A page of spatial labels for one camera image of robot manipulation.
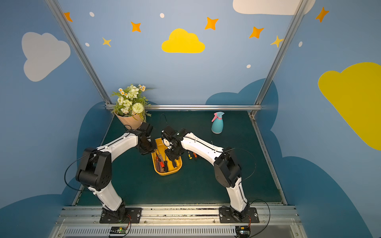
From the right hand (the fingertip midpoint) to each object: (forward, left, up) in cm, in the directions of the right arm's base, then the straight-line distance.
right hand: (173, 155), depth 86 cm
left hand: (+6, +13, -4) cm, 15 cm away
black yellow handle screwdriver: (+5, -9, -9) cm, 14 cm away
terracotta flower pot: (+21, +31, +4) cm, 38 cm away
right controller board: (-34, -38, -13) cm, 53 cm away
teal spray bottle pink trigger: (+28, -27, -3) cm, 39 cm away
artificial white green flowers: (+25, +27, +18) cm, 41 cm away
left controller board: (-37, +23, -11) cm, 45 cm away
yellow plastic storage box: (-3, +7, -7) cm, 10 cm away
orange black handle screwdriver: (-12, -13, +24) cm, 31 cm away
